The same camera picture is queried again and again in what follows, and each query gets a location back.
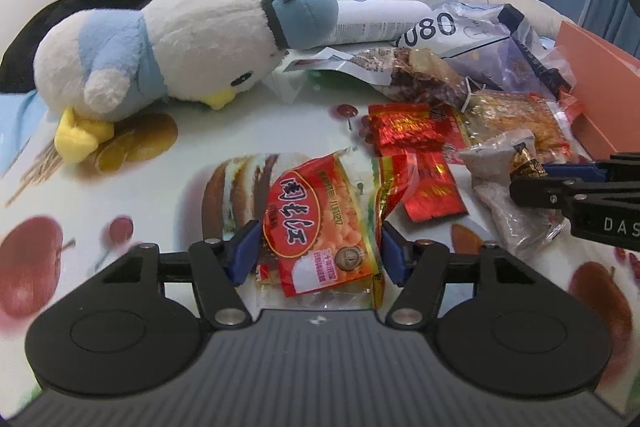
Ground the red yellow peanut packet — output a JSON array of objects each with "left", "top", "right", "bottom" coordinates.
[{"left": 254, "top": 147, "right": 420, "bottom": 311}]

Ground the clear grey candy packet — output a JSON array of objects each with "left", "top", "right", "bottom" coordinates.
[{"left": 459, "top": 129, "right": 564, "bottom": 260}]

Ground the clear dark snack packet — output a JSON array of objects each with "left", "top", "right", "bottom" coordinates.
[{"left": 285, "top": 48, "right": 472, "bottom": 112}]

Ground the red foil sachet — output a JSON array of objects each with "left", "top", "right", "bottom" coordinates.
[{"left": 404, "top": 150, "right": 468, "bottom": 223}]

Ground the pink cardboard box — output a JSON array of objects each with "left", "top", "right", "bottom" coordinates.
[{"left": 556, "top": 22, "right": 639, "bottom": 158}]

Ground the shiny red foil packet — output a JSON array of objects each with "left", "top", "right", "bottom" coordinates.
[{"left": 361, "top": 103, "right": 468, "bottom": 164}]

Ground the brown fried snack packet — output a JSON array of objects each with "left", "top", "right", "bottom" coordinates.
[{"left": 461, "top": 90, "right": 577, "bottom": 162}]

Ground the fruit print bed sheet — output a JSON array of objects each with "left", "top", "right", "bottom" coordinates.
[{"left": 1, "top": 79, "right": 639, "bottom": 426}]

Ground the blue curtain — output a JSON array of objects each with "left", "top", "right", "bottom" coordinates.
[{"left": 582, "top": 0, "right": 639, "bottom": 57}]

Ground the clear blue plastic bag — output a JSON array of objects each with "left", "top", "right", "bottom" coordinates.
[{"left": 395, "top": 1, "right": 575, "bottom": 101}]

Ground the blue white penguin plush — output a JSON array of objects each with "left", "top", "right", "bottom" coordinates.
[{"left": 32, "top": 0, "right": 338, "bottom": 164}]

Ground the white tube package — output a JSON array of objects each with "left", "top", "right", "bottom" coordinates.
[{"left": 323, "top": 0, "right": 432, "bottom": 46}]

